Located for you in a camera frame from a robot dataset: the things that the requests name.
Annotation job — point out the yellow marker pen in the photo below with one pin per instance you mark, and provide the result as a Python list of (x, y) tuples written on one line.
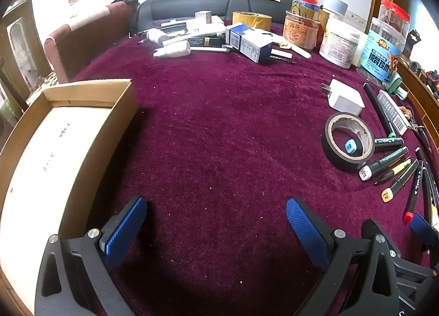
[(398, 168)]

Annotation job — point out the red-capped black marker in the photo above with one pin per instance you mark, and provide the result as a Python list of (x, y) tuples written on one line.
[(414, 192)]

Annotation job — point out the long black green-banded marker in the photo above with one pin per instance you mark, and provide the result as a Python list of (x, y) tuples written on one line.
[(379, 108)]

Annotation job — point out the orange-capped black marker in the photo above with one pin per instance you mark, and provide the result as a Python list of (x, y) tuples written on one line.
[(399, 182)]

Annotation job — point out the red-lidded clear jar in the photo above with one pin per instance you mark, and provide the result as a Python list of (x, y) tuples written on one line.
[(394, 17)]

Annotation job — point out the maroon chair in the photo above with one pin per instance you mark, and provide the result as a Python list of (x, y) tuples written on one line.
[(82, 41)]

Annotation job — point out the white squeeze tube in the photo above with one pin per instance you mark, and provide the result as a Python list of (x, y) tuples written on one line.
[(173, 51)]

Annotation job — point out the white charger plug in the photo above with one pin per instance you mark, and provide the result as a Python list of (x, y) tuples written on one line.
[(346, 98)]

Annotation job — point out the blue-labelled clear jar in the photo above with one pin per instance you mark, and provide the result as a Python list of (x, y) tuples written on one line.
[(380, 51)]

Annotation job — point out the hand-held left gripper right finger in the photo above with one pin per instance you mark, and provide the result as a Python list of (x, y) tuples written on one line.
[(305, 233)]

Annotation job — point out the white flat stick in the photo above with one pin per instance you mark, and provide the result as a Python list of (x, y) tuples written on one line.
[(296, 51)]

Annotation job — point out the white barcode carton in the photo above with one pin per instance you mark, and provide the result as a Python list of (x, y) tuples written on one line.
[(392, 113)]

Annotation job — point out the white plastic bottle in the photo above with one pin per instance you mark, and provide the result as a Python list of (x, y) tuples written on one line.
[(157, 36)]

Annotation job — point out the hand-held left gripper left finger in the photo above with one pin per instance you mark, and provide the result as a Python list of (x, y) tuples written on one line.
[(125, 232)]

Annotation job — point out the bunch of keys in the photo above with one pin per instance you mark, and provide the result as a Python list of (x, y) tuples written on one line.
[(422, 136)]

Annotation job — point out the maroon velvet tablecloth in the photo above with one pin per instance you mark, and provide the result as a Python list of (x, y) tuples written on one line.
[(223, 123)]

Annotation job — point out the grey-lidded can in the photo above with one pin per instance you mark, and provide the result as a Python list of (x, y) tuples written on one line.
[(335, 7)]

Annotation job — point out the brown packing tape roll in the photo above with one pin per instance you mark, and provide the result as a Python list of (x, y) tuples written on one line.
[(252, 20)]

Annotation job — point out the black tape roll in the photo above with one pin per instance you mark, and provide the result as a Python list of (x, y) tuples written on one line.
[(331, 148)]

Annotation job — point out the orange-labelled jar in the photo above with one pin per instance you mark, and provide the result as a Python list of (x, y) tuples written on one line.
[(298, 31)]

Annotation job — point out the white-capped black marker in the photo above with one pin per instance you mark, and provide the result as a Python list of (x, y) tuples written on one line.
[(380, 164)]

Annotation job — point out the black hanging tag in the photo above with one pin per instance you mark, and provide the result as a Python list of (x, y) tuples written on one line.
[(411, 43)]

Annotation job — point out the blue-capped black marker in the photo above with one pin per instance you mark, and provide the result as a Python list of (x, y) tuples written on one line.
[(389, 141)]

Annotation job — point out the white plastic tub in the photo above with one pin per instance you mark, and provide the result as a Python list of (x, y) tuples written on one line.
[(339, 45)]

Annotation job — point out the cardboard box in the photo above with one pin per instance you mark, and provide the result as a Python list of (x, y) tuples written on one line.
[(44, 165)]

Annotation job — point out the black leather sofa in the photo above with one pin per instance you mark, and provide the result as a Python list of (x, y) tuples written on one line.
[(192, 5)]

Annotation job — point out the pile of white boxes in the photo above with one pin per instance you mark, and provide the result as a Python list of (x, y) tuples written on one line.
[(202, 29)]

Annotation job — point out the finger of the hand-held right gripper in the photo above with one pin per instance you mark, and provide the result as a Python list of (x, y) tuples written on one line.
[(424, 231)]

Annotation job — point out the red-lidded packet jar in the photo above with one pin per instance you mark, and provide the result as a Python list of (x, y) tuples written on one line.
[(307, 2)]

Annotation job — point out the flat black case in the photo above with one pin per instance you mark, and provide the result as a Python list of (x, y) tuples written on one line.
[(205, 41)]

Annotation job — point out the wooden glass-door cabinet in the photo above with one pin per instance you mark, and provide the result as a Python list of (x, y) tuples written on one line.
[(17, 55)]

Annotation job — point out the blue and white carton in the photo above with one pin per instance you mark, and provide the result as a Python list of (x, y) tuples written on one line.
[(247, 43)]

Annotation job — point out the plain black marker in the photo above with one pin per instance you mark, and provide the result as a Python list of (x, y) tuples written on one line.
[(427, 199), (428, 172)]

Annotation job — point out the wooden side cabinet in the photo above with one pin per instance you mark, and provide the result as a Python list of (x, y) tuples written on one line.
[(423, 96)]

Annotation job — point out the small cardboard carton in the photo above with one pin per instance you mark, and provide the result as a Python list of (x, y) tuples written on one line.
[(203, 16)]

